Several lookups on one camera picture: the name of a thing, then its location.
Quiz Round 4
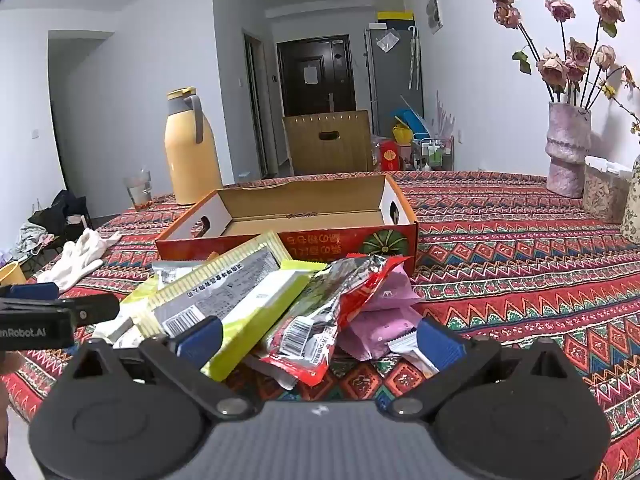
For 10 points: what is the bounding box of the grey fridge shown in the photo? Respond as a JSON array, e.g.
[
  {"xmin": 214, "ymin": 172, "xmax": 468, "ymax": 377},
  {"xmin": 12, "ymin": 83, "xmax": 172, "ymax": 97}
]
[{"xmin": 364, "ymin": 27, "xmax": 425, "ymax": 136}]

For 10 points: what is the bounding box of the red silver snack packet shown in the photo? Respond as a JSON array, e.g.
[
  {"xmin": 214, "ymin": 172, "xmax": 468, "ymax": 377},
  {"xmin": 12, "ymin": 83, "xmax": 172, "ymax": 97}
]
[{"xmin": 260, "ymin": 255, "xmax": 416, "ymax": 388}]

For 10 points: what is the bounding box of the lime green long snack packet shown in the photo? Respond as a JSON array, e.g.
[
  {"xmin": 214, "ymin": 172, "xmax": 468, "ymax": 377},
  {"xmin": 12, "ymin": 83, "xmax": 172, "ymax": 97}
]
[{"xmin": 120, "ymin": 232, "xmax": 313, "ymax": 382}]

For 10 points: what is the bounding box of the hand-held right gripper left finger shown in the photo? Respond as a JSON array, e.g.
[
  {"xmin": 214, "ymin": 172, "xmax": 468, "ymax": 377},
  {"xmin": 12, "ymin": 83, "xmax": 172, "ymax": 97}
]
[{"xmin": 62, "ymin": 316, "xmax": 256, "ymax": 422}]

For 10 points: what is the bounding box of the white umbrella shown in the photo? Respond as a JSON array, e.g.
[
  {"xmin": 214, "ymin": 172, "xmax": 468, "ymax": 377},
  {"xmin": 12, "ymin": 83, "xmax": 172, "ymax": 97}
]
[{"xmin": 408, "ymin": 25, "xmax": 421, "ymax": 92}]

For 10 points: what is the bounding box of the yellow cup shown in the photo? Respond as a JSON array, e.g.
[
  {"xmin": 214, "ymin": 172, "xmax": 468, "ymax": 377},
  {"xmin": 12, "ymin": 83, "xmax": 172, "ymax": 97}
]
[{"xmin": 0, "ymin": 262, "xmax": 27, "ymax": 287}]

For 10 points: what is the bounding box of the white cloth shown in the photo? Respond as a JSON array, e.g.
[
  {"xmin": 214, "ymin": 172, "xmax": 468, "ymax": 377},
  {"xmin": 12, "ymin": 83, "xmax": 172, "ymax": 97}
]
[{"xmin": 37, "ymin": 227, "xmax": 123, "ymax": 293}]

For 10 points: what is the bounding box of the red cardboard box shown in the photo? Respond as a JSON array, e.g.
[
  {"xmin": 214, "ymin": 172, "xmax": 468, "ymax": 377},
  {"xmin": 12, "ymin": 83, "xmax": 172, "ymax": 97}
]
[{"xmin": 155, "ymin": 172, "xmax": 418, "ymax": 281}]

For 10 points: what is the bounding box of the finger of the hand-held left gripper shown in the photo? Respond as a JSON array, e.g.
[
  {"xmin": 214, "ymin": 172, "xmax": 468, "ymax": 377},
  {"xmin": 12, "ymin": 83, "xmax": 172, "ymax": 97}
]
[
  {"xmin": 0, "ymin": 282, "xmax": 61, "ymax": 302},
  {"xmin": 0, "ymin": 293, "xmax": 121, "ymax": 326}
]

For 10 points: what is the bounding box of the red patterned tablecloth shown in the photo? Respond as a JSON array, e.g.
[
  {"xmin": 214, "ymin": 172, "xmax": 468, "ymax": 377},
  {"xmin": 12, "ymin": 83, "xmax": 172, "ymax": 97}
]
[{"xmin": 0, "ymin": 170, "xmax": 640, "ymax": 480}]

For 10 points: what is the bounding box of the small white snack packet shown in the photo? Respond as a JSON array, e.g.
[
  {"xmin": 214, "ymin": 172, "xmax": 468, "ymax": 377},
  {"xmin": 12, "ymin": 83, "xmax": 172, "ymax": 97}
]
[
  {"xmin": 387, "ymin": 332, "xmax": 441, "ymax": 378},
  {"xmin": 92, "ymin": 316, "xmax": 147, "ymax": 349}
]

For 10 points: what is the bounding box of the pile of clothes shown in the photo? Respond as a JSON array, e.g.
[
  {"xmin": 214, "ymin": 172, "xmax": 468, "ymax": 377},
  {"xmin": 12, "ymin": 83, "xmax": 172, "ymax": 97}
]
[{"xmin": 10, "ymin": 190, "xmax": 93, "ymax": 266}]

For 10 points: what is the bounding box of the dark entrance door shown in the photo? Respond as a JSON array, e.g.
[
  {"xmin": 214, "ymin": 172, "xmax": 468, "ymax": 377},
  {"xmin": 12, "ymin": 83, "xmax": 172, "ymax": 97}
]
[{"xmin": 276, "ymin": 35, "xmax": 357, "ymax": 117}]

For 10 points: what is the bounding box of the blue folder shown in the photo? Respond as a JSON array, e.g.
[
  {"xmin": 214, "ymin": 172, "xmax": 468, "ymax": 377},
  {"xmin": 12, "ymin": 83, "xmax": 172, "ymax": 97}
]
[{"xmin": 387, "ymin": 106, "xmax": 431, "ymax": 133}]

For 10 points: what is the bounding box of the floral patterned vase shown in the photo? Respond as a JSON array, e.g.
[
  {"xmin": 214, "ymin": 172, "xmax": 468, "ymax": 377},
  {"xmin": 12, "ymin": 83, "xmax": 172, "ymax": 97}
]
[{"xmin": 620, "ymin": 155, "xmax": 640, "ymax": 246}]

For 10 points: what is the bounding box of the yellow black box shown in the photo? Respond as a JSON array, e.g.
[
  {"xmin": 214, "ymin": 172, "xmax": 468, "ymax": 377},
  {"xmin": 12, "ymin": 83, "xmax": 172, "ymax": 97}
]
[{"xmin": 376, "ymin": 10, "xmax": 415, "ymax": 31}]

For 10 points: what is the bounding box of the brown cardboard box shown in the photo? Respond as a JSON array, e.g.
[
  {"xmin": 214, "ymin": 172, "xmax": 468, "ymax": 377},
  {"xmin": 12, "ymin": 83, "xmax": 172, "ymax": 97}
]
[{"xmin": 281, "ymin": 110, "xmax": 375, "ymax": 176}]

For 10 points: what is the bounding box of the red bag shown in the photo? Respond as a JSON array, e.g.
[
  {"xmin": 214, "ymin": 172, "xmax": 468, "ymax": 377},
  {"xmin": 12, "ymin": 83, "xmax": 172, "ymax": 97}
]
[{"xmin": 378, "ymin": 140, "xmax": 401, "ymax": 171}]

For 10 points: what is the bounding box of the bouquet of dried pink roses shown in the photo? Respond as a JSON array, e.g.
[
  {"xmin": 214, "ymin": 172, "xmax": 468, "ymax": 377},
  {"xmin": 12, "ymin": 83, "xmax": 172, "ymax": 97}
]
[{"xmin": 487, "ymin": 0, "xmax": 636, "ymax": 111}]

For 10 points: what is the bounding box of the yellow thermos jug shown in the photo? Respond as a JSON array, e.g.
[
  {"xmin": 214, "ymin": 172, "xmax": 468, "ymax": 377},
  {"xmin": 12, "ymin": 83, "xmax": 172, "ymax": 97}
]
[{"xmin": 165, "ymin": 87, "xmax": 224, "ymax": 206}]

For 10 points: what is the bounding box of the clear glass cup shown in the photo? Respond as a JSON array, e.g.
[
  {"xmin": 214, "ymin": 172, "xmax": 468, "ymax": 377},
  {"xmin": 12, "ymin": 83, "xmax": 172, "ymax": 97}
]
[{"xmin": 123, "ymin": 169, "xmax": 153, "ymax": 211}]

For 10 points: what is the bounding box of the pink textured vase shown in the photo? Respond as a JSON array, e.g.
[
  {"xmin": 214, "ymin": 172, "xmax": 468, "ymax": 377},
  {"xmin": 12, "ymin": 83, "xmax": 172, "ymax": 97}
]
[{"xmin": 545, "ymin": 101, "xmax": 592, "ymax": 200}]

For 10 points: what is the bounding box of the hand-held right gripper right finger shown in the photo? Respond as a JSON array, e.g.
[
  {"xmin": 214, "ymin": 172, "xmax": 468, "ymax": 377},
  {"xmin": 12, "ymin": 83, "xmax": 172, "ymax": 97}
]
[{"xmin": 387, "ymin": 316, "xmax": 578, "ymax": 421}]

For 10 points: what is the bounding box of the person's left hand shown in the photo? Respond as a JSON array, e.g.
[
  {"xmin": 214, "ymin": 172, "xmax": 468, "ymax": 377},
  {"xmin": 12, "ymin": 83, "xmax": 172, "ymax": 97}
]
[{"xmin": 0, "ymin": 351, "xmax": 24, "ymax": 377}]

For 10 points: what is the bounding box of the wall poster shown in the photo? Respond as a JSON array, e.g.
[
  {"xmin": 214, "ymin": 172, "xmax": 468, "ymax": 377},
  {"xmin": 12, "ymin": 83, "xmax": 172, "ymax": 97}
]
[{"xmin": 426, "ymin": 0, "xmax": 445, "ymax": 36}]

